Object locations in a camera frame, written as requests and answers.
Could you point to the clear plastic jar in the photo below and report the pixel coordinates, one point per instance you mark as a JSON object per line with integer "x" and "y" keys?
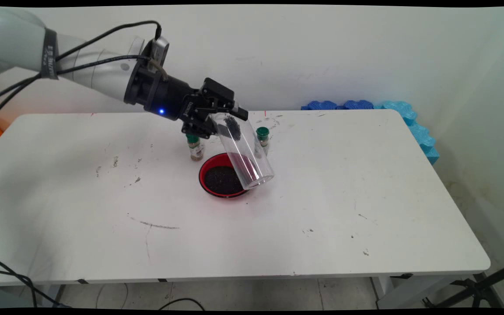
{"x": 252, "y": 164}

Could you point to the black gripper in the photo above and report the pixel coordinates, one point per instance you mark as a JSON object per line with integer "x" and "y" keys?
{"x": 164, "y": 96}

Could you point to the white table leg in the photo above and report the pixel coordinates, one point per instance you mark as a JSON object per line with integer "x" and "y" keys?
{"x": 50, "y": 295}

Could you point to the white table leg frame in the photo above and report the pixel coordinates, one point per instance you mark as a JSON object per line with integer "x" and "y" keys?
{"x": 383, "y": 289}

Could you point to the light blue foam mat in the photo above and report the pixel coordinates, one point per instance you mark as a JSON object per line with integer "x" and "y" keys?
{"x": 418, "y": 131}

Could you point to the spice bottle with green cap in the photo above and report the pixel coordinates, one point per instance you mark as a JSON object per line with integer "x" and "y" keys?
{"x": 263, "y": 133}
{"x": 196, "y": 151}

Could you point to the black tripod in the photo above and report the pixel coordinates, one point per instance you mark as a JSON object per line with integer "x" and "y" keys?
{"x": 479, "y": 288}

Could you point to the dark blue foam mat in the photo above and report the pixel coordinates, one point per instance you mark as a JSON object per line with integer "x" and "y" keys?
{"x": 358, "y": 104}
{"x": 322, "y": 105}

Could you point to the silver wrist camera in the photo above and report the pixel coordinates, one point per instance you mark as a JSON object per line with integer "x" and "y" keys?
{"x": 159, "y": 50}

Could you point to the red bowl with black seeds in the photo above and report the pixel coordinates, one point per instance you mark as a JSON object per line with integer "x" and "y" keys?
{"x": 217, "y": 180}

